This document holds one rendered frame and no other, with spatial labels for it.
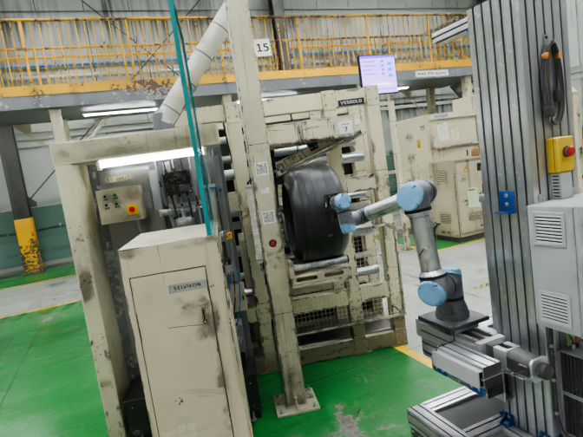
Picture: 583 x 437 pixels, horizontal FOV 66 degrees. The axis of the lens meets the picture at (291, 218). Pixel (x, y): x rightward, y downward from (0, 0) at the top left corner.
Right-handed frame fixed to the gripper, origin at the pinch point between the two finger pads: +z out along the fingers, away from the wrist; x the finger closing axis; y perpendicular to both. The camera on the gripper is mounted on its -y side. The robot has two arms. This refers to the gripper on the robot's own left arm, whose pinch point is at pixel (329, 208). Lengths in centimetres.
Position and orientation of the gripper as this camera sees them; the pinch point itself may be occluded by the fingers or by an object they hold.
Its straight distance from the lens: 251.4
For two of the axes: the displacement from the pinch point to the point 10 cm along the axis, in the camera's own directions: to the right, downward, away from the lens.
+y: -1.6, -9.9, 0.0
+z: -1.4, 0.3, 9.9
